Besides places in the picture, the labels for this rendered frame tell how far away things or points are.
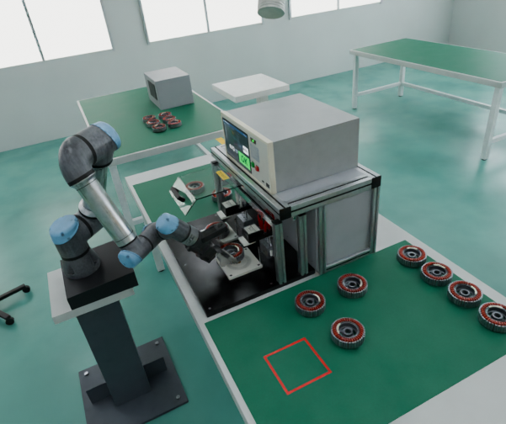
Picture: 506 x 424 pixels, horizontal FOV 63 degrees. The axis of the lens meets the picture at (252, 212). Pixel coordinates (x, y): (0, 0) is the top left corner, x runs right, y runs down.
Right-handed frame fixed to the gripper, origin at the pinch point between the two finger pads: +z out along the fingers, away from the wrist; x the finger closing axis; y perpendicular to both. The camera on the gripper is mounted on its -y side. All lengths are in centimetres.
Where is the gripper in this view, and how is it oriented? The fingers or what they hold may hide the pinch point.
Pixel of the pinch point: (231, 252)
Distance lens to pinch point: 172.0
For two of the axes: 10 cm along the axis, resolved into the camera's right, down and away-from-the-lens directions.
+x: 4.5, 4.6, -7.7
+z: 6.5, 4.3, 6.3
